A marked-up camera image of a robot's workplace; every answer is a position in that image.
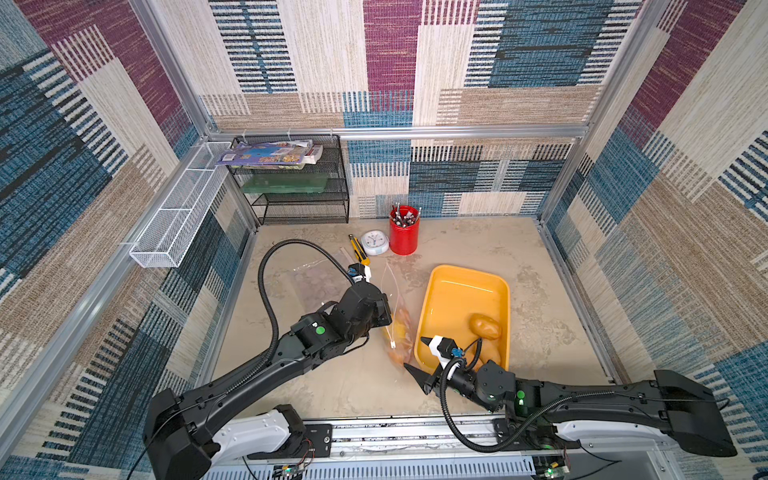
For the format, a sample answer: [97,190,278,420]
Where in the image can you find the yellow lemon-like potato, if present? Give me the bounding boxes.
[390,322,408,343]

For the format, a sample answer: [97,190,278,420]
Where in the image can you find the aluminium front rail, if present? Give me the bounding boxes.
[207,416,683,479]

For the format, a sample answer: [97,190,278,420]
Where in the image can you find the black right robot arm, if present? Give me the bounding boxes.
[406,336,737,458]

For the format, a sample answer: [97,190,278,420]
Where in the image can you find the yellow utility knife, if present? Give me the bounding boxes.
[348,234,370,266]

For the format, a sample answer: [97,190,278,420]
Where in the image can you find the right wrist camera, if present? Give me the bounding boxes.
[428,335,463,368]

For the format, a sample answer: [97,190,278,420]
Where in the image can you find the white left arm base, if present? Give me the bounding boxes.
[211,405,305,465]

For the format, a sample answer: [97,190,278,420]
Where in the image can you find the clear zipper bag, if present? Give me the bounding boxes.
[289,258,351,311]
[375,261,417,367]

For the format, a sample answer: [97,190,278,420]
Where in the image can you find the black corrugated right cable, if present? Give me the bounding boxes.
[439,338,601,454]

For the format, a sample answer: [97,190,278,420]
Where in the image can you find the red ribbed pen cup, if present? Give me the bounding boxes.
[389,203,421,256]

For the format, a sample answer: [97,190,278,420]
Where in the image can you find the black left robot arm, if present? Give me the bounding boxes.
[144,281,392,479]

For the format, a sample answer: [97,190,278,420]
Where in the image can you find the black wire shelf rack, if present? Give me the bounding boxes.
[217,134,350,226]

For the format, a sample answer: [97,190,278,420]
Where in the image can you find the yellow plastic tray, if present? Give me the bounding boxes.
[414,265,511,372]

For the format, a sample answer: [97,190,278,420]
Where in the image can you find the orange potato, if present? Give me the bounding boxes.
[391,307,415,364]

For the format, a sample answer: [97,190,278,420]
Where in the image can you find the colourful book on rack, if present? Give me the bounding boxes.
[216,140,324,170]

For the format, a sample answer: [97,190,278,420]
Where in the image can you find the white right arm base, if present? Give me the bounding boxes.
[555,420,670,448]

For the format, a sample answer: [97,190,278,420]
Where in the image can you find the white wire wall basket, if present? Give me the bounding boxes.
[130,142,229,269]

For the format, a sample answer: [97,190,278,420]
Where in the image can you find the green tray in rack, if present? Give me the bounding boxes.
[241,174,329,194]

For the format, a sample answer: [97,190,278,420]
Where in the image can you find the brown potato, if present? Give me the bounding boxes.
[479,338,503,366]
[468,313,502,340]

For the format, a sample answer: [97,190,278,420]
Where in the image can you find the white round clock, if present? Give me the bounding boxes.
[360,230,390,256]

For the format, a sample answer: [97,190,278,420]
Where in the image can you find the black corrugated left cable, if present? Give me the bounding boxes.
[197,238,356,409]

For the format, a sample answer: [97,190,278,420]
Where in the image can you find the black corrugated cable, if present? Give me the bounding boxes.
[197,238,356,409]
[439,338,601,454]

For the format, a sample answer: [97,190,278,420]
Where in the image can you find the brown potato upper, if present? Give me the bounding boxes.
[479,338,503,366]

